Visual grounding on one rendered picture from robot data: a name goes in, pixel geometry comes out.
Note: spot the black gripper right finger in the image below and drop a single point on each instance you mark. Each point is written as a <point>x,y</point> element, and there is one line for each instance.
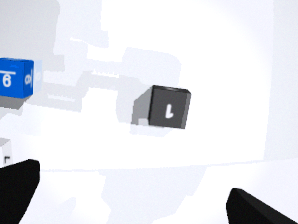
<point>243,208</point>

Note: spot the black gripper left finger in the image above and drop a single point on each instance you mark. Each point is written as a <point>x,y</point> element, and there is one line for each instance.
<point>18,183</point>

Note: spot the dark grey block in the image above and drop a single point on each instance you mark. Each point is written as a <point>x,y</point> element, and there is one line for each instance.
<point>169,107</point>

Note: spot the blue block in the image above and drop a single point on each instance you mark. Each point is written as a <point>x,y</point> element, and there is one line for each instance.
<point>16,77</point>

